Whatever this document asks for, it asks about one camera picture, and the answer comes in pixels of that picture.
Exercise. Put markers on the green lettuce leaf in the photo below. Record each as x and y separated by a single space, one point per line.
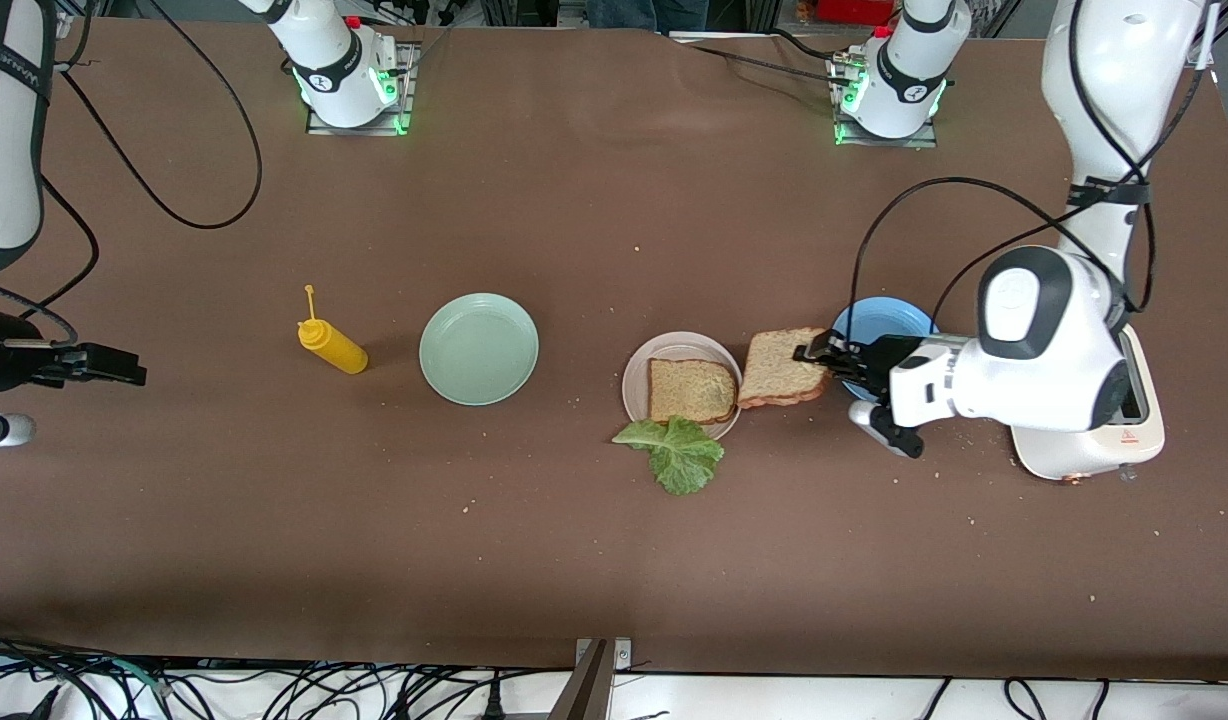
684 460

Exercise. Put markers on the person in blue jeans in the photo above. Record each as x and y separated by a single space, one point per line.
644 12

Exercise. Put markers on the white two-slot toaster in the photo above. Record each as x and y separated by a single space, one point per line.
1124 440

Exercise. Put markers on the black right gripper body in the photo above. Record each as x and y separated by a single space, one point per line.
14 362

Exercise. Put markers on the metal equipment rack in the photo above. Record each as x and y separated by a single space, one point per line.
534 12

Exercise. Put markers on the toasted brown bread slice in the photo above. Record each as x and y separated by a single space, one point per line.
689 390
774 370

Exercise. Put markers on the yellow mustard squeeze bottle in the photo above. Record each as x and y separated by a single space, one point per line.
334 348

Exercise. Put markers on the silver metal table bracket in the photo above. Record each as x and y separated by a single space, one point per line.
622 655

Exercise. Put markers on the red box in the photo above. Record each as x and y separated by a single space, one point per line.
854 10

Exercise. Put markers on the blue plate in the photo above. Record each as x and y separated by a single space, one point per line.
879 315

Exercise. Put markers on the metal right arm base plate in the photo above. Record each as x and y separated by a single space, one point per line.
406 100

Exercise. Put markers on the beige plate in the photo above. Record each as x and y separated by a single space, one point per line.
634 385

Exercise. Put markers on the aluminium frame profile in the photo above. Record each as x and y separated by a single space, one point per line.
1206 58

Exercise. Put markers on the dark metal bar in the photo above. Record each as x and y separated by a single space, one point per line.
584 690

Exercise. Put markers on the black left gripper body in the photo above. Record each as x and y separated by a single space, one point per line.
882 359

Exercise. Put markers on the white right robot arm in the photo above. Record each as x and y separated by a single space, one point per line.
9 150

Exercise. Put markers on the pale green plate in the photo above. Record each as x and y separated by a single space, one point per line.
479 350

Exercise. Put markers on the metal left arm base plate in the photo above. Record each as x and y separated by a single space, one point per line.
874 142

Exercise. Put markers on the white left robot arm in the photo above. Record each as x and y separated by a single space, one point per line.
1044 350

